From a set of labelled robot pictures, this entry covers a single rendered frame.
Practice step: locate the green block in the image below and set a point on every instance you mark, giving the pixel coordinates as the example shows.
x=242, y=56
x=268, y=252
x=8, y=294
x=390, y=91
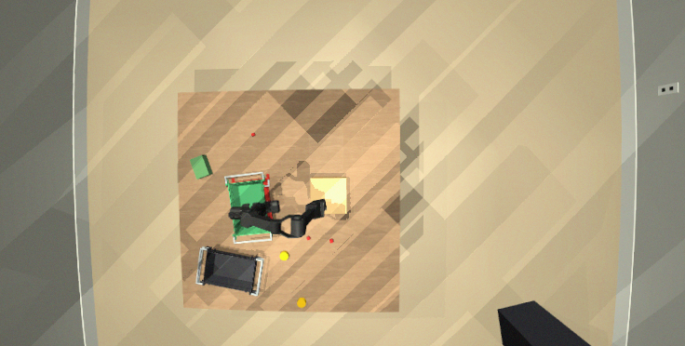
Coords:
x=201, y=166

